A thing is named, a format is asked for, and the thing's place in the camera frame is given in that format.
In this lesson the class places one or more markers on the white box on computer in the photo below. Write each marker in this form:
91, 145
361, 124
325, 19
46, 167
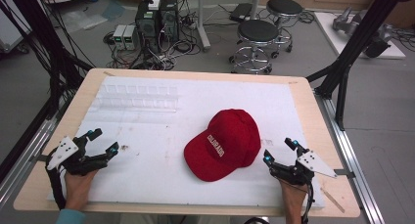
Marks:
154, 3

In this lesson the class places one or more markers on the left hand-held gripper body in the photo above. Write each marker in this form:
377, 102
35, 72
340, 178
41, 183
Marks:
62, 152

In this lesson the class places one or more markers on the red baseball cap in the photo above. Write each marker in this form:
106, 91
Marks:
225, 145

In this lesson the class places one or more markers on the person's right hand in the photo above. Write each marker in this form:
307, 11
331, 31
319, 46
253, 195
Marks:
293, 198

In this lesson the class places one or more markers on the white foam board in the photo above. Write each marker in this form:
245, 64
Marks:
156, 139

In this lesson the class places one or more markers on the grey metal bracket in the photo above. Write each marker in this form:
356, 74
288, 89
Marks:
346, 173

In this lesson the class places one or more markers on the aluminium table rail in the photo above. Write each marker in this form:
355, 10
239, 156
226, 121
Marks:
349, 158
26, 155

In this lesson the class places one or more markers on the grey power supply unit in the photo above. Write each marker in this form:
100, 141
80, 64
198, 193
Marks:
131, 36
119, 36

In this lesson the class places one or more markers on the grey stand pole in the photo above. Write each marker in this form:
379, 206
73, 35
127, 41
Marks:
203, 22

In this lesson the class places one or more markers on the clear acrylic rack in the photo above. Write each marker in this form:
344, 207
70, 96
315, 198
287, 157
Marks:
140, 97

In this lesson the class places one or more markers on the clear plastic sheet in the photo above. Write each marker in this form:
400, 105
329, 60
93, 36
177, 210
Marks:
83, 20

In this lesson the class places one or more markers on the thin wooden stick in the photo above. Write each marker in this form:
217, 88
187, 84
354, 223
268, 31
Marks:
332, 200

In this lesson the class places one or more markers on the black flat case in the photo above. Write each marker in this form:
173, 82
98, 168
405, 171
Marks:
240, 11

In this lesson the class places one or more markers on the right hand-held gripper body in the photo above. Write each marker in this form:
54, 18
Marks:
313, 163

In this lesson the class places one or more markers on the white floor board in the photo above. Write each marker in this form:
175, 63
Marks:
332, 35

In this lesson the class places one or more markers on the person's left hand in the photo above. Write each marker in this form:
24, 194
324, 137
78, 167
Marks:
77, 188

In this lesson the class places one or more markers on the large black round stool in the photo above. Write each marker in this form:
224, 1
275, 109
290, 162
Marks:
257, 31

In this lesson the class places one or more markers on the black computer tower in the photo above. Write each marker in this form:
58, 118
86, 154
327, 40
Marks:
169, 18
147, 25

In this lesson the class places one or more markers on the small black round stool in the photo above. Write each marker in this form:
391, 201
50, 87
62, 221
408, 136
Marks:
284, 7

